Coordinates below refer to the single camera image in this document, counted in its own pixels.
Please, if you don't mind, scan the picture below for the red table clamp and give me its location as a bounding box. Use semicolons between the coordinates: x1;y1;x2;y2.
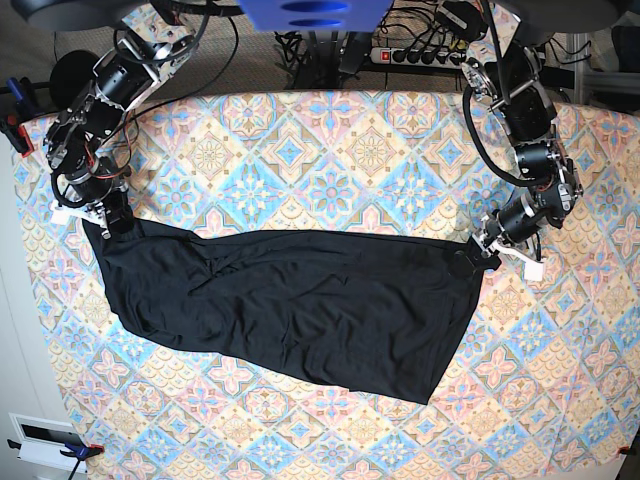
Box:
0;115;34;158

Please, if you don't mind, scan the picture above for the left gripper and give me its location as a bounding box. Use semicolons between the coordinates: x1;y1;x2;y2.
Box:
448;216;545;282

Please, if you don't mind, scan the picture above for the patterned colourful tablecloth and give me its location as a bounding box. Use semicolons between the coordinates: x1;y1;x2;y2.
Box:
11;92;639;479

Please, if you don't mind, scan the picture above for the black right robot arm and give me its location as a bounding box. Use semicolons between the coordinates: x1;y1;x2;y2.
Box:
44;1;241;239

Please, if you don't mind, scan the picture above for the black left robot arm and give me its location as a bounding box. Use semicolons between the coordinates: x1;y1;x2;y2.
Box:
450;1;630;281

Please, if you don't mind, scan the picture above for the white power strip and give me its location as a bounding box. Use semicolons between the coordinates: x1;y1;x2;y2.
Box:
369;47;467;69

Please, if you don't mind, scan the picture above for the black t-shirt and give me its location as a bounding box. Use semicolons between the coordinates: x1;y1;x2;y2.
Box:
84;220;500;404

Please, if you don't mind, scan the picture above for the white wall outlet box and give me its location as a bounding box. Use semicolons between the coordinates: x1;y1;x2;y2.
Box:
9;413;83;472

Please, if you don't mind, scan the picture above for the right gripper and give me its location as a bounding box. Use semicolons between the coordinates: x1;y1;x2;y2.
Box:
50;180;135;240

